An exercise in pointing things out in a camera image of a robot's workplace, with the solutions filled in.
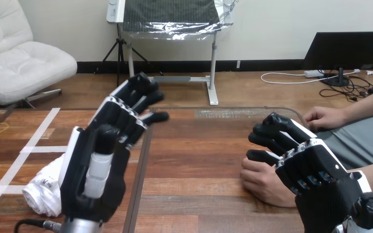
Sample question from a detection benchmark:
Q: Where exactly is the person's hand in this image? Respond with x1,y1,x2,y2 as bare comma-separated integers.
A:
303,106,349,133
239,157,299,208

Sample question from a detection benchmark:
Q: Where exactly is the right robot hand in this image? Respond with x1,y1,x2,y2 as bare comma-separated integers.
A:
246,112,373,233

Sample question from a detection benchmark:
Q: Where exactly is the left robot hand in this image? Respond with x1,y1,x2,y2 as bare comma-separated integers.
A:
59,72,170,225

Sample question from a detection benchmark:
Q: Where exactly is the rolled white towel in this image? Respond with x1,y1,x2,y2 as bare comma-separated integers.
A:
22,153,66,218

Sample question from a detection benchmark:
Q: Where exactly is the person's body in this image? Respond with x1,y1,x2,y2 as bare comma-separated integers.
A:
315,114,373,171

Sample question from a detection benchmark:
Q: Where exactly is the white power strip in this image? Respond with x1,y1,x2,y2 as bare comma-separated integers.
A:
304,69,325,79

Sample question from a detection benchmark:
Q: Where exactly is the dark screen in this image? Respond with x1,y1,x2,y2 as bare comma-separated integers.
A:
303,31,373,88

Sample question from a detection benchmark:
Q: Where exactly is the white desk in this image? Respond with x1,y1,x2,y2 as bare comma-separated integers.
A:
105,0,236,106

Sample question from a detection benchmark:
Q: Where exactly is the black tripod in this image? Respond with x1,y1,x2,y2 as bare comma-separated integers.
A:
94,24,150,88

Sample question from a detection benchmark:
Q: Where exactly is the white cushioned chair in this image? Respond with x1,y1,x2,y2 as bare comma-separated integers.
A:
0,0,78,109

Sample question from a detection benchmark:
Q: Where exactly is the foil sheet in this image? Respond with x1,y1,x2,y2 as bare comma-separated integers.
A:
122,0,236,41

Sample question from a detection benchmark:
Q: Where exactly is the tangle of cables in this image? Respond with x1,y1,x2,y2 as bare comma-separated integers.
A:
260,66,373,103

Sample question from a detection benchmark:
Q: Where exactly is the black cable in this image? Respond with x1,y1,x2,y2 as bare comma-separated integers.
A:
14,218,62,233

